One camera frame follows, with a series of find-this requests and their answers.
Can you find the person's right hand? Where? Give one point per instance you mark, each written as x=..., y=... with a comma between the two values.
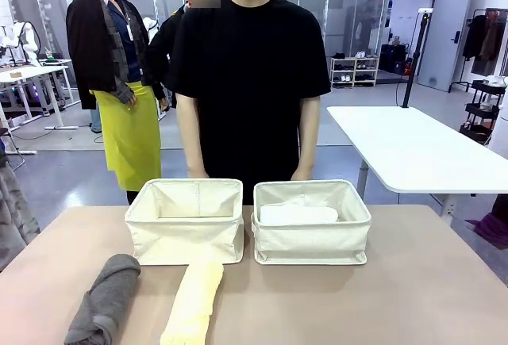
x=198, y=173

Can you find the person's left hand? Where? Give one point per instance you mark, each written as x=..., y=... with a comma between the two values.
x=303, y=174

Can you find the white towel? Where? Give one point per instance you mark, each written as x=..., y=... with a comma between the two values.
x=297, y=215

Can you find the pale yellow towel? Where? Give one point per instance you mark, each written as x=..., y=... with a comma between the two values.
x=196, y=301

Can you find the dark grey towel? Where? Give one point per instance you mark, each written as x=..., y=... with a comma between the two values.
x=107, y=293

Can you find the person's left forearm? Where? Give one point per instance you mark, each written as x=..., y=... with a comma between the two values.
x=309, y=135

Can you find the person's right forearm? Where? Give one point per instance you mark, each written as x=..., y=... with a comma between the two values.
x=194, y=142

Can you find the cream fabric storage basket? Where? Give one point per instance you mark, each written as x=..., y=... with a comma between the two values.
x=313, y=242
x=186, y=242

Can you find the bystander with yellow apron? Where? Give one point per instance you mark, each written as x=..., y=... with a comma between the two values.
x=127, y=131

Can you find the person in black t-shirt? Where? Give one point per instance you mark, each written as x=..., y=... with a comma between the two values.
x=246, y=83

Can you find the white shoe rack with shoes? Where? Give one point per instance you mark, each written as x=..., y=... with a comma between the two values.
x=354, y=71

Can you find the white folding table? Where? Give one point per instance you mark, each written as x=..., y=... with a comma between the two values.
x=416, y=150

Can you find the bald bystander in black jacket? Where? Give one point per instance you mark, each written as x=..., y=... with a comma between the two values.
x=162, y=55

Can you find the black bags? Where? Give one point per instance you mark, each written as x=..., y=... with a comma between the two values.
x=393, y=59

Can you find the grey draped cloth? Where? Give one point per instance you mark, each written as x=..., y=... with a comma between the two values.
x=16, y=218

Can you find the black utility cart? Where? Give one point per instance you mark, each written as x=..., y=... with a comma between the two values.
x=482, y=109

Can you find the purple cloth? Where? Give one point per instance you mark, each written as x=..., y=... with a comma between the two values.
x=494, y=226

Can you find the white desk with legs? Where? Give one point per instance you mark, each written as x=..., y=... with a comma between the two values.
x=28, y=72

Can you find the grey-white door panel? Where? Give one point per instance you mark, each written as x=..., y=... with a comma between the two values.
x=448, y=35

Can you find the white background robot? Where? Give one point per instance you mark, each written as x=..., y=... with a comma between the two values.
x=24, y=39

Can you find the black garment rack with coats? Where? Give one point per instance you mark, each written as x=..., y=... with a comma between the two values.
x=482, y=39

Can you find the black camera stand pole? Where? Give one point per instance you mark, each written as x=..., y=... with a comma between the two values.
x=412, y=63

